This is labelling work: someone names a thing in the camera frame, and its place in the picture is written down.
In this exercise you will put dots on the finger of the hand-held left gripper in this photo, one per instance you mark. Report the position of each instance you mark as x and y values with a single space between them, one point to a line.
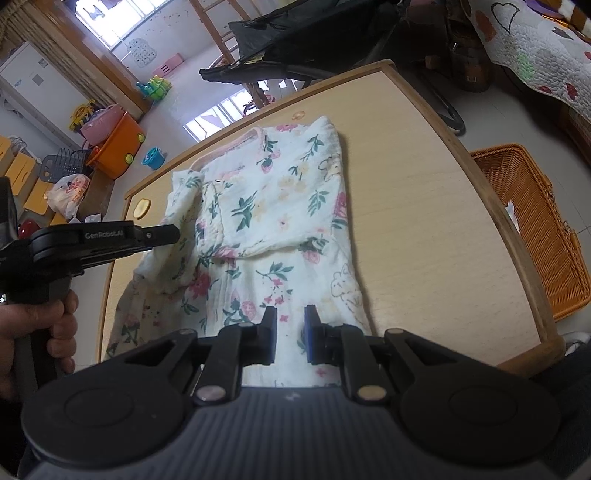
157 235

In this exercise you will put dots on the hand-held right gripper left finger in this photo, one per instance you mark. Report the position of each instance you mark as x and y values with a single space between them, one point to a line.
272 339

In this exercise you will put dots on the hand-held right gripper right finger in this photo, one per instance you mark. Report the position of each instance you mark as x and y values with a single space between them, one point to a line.
309 339

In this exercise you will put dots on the white floral baby garment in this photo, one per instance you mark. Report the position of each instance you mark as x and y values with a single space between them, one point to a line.
277 198

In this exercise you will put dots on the orange wicker basket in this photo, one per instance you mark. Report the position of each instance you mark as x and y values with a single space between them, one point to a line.
545 221

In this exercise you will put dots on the person's left hand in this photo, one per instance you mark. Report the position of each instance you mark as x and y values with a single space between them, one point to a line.
27 321

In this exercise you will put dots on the yellow round sticker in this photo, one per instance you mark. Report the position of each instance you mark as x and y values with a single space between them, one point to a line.
142 207

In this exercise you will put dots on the red ball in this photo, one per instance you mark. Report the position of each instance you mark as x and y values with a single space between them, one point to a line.
28 230

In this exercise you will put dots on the yellow white plastic bag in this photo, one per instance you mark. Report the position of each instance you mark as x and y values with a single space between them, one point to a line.
69 194

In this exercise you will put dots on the brown cardboard box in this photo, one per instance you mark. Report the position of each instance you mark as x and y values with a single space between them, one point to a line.
100 194

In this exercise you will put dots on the blue toy bucket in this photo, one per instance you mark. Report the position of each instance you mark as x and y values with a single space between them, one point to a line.
152 159

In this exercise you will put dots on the grey plastic basket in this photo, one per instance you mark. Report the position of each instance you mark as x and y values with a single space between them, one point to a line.
64 166

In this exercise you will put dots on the yellow drawer cabinet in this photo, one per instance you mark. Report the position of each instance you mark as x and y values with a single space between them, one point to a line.
23 170

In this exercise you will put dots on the orange storage bin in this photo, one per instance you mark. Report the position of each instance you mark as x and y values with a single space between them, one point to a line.
120 147

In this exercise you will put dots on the pink plastic basket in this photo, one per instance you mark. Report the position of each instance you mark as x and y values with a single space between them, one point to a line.
104 122

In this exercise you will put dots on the yellow toy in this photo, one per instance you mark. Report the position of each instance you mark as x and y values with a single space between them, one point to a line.
83 115

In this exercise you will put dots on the green toy bowling pins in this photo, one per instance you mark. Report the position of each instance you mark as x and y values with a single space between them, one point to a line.
154 87

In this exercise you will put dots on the wooden table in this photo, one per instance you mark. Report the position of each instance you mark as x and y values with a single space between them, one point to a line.
415 207

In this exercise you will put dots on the pink box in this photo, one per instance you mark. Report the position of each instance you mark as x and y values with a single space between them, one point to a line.
168 64

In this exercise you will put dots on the white cabinet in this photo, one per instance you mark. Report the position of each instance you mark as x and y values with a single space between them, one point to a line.
27 78

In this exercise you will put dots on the wooden stool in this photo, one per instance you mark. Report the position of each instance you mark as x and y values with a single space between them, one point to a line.
217 32

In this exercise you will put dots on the grey reclining chair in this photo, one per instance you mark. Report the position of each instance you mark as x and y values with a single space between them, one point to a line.
300 41

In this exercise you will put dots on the person's dark clothing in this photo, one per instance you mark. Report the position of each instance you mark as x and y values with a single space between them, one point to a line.
575 415

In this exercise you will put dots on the printed heart quilt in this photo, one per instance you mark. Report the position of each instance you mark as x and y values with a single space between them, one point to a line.
531 46

